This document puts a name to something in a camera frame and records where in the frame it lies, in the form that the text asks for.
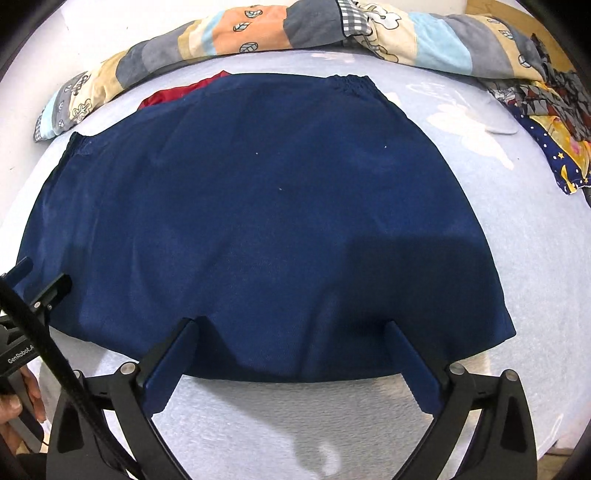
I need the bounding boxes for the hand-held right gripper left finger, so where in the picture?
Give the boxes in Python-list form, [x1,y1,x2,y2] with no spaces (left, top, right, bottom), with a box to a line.
[46,318,200,480]

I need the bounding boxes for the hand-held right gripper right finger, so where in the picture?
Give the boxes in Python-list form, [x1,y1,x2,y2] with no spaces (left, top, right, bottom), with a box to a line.
[385,318,539,480]

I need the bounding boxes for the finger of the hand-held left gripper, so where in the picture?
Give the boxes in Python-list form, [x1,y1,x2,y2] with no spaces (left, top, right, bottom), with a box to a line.
[0,256,35,289]
[25,274,73,311]

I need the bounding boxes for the navy blue jacket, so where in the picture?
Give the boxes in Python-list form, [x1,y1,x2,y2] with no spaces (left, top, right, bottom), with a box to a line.
[17,71,517,384]

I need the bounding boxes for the person's left hand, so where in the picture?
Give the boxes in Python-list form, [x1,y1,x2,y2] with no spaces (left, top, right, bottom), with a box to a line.
[0,362,48,464]

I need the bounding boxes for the light blue bed sheet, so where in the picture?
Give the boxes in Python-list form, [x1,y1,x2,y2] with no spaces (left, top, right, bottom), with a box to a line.
[0,41,591,480]

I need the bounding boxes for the navy star print yellow garment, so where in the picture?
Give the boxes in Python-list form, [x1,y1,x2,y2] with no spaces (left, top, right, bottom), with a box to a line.
[512,108,591,197]

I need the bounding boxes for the grey red patterned garment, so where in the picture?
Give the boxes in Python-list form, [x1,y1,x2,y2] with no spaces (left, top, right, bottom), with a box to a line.
[480,34,591,141]

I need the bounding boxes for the patchwork patterned quilt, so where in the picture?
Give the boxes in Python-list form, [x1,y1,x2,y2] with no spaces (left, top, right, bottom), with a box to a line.
[32,0,561,144]

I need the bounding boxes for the wooden headboard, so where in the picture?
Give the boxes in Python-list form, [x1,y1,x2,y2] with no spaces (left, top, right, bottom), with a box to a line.
[464,0,575,70]

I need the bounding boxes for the black cable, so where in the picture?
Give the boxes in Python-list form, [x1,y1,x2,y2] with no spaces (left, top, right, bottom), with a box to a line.
[0,279,144,480]

